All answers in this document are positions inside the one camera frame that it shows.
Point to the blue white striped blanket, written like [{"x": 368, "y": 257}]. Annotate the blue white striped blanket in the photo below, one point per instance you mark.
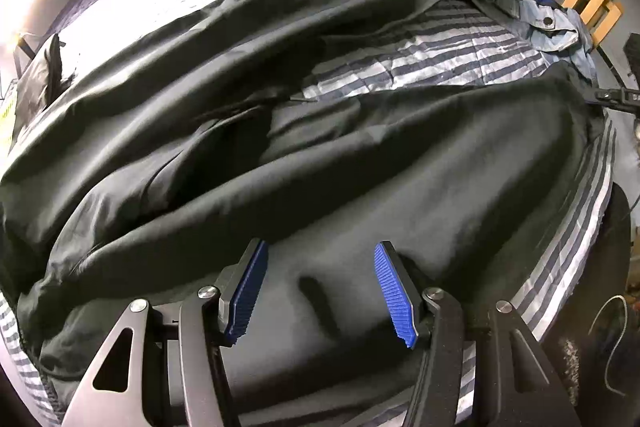
[{"x": 425, "y": 52}]

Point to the person's dark clothing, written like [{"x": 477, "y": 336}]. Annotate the person's dark clothing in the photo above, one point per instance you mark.
[{"x": 590, "y": 267}]

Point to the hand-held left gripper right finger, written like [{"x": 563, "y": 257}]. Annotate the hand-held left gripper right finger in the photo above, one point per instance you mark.
[{"x": 395, "y": 297}]

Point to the black cloth with yellow stripes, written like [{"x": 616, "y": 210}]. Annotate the black cloth with yellow stripes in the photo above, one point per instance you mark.
[{"x": 42, "y": 77}]

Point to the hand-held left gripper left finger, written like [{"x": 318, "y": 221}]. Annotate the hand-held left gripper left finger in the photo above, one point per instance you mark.
[{"x": 247, "y": 287}]

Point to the dark grey pants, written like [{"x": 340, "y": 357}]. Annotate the dark grey pants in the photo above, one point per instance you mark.
[{"x": 300, "y": 157}]

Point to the light blue denim garment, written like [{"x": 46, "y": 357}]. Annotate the light blue denim garment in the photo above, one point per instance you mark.
[{"x": 555, "y": 34}]

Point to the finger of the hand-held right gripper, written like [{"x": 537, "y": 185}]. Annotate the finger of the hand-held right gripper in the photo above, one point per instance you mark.
[
  {"x": 617, "y": 95},
  {"x": 625, "y": 107}
]

